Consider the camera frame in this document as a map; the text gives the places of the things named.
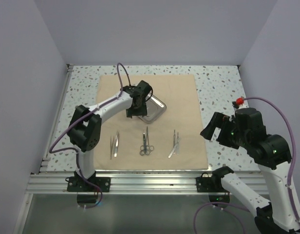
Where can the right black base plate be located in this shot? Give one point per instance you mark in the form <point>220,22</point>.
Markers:
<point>208,184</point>

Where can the steel instrument tray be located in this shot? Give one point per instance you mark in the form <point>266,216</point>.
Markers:
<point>155,108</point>

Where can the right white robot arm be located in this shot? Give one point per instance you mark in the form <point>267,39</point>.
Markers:
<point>280,214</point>

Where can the beige surgical cloth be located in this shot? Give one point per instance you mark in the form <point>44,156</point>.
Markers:
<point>179,94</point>

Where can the steel forceps with rings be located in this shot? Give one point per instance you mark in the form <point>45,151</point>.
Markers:
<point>143,147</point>

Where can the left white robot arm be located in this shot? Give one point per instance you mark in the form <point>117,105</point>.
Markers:
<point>84,133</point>

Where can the steel surgical scissors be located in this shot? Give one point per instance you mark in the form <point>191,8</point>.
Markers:
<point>150,148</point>

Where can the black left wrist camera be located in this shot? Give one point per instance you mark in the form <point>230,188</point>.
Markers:
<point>144,88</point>

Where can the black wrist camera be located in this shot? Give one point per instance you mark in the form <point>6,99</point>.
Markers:
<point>144,88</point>
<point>249,120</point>

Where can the steel scalpel handle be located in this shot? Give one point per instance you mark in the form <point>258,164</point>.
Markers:
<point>174,140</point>
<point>178,139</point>
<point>171,153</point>

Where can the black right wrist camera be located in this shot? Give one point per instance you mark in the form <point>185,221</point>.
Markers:
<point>249,120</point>

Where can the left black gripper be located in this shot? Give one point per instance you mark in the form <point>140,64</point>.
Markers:
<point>141,111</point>

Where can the steel tweezers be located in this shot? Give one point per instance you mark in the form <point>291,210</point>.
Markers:
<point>111,147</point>
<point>116,144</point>

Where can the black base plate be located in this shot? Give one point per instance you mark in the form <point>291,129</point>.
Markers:
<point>208,184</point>
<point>77,184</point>

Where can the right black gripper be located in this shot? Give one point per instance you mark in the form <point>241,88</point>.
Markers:
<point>216,120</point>

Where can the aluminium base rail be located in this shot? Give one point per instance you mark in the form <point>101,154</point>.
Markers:
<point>122,183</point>

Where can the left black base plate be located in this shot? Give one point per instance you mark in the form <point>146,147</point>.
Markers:
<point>77,184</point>

